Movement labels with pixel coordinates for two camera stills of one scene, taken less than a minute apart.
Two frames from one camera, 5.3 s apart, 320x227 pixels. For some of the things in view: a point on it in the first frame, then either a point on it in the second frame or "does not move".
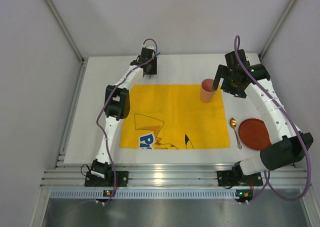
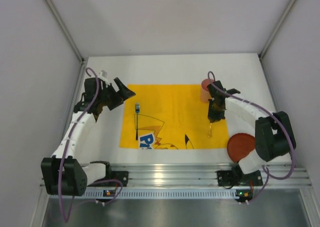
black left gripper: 150,68 to 113,97
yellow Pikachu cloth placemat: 174,117 does not move
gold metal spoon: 233,123 to 210,132
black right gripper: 222,73 to 215,115
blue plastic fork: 157,54 to 137,110
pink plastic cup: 207,93 does not move
